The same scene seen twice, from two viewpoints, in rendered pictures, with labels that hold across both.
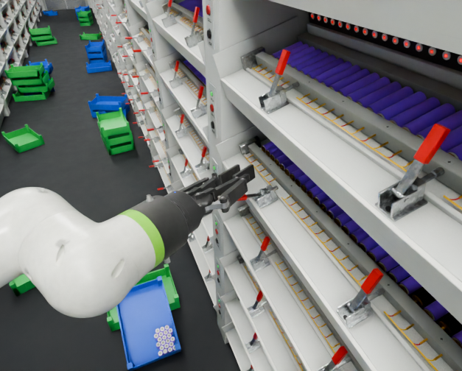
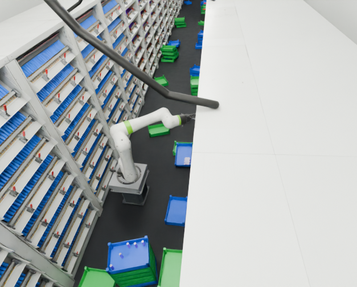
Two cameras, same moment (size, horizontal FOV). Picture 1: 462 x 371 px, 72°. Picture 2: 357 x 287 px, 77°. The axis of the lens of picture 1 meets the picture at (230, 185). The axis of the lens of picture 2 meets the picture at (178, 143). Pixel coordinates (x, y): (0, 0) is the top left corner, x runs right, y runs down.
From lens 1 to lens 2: 149 cm
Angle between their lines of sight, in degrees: 26
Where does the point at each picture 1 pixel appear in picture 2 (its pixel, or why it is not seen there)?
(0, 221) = (160, 111)
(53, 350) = (156, 154)
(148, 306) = (185, 151)
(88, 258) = (169, 119)
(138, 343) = (179, 160)
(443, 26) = not seen: hidden behind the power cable
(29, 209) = (164, 111)
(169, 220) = (183, 118)
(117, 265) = (173, 122)
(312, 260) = not seen: hidden behind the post
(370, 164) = not seen: hidden behind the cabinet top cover
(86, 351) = (165, 158)
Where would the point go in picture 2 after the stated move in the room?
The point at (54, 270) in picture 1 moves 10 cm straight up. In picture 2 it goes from (165, 119) to (164, 110)
